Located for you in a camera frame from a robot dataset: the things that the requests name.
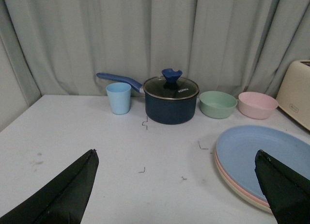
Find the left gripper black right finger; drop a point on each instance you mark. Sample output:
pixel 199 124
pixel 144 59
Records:
pixel 287 192

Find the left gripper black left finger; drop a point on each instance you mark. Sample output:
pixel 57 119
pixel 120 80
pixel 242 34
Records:
pixel 61 201

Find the pink plastic plate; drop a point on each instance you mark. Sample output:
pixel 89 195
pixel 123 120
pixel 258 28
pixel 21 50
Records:
pixel 263 205

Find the blue plastic plate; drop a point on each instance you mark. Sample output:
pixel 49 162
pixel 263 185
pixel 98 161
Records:
pixel 237 147

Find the pink plastic bowl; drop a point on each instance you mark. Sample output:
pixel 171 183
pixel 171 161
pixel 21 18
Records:
pixel 256 105

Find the cream two-slot toaster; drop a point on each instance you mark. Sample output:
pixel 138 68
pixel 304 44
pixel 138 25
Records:
pixel 294 93

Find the green plastic bowl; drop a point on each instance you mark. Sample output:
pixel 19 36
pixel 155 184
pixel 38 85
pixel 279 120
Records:
pixel 217 104

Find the dark blue saucepan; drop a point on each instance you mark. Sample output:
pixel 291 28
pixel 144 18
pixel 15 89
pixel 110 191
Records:
pixel 169 112

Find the glass pot lid blue knob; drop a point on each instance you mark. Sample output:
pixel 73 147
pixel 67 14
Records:
pixel 171 86

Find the grey curtain backdrop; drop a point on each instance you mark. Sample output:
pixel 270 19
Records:
pixel 58 46

